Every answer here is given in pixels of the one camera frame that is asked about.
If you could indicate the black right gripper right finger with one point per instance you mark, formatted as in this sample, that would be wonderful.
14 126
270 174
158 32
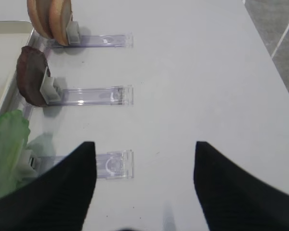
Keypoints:
234 200

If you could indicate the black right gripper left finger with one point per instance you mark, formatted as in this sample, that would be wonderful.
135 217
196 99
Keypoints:
56 201

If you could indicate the white lettuce support clip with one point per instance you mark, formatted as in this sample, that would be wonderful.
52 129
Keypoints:
28 165

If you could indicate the clear lettuce holder strip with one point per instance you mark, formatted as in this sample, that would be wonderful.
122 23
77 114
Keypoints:
110 165

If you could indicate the green lettuce leaf standing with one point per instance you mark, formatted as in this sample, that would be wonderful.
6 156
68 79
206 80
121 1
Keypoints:
14 133

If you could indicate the brown meat patty standing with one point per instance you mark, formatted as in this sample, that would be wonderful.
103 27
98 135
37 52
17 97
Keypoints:
30 68

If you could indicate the white patty support clip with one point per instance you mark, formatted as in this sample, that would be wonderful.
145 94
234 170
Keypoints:
50 89

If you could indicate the clear patty holder strip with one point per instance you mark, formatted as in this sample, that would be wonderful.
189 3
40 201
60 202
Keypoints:
118 95

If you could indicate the cream rectangular serving tray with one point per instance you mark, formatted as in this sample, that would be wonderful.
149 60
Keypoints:
13 36

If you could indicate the white bun support clip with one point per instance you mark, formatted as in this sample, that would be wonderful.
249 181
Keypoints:
72 31

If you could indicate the clear right bun holder strip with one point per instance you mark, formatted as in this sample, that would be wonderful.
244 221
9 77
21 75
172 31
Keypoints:
108 41

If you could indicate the sesame bun slice near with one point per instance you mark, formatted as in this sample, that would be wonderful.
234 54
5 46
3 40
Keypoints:
59 16

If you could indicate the sesame bun slice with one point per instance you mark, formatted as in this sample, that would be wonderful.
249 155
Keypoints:
59 16
38 12

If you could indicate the sesame bun slice far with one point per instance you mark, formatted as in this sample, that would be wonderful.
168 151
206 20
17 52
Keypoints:
38 12

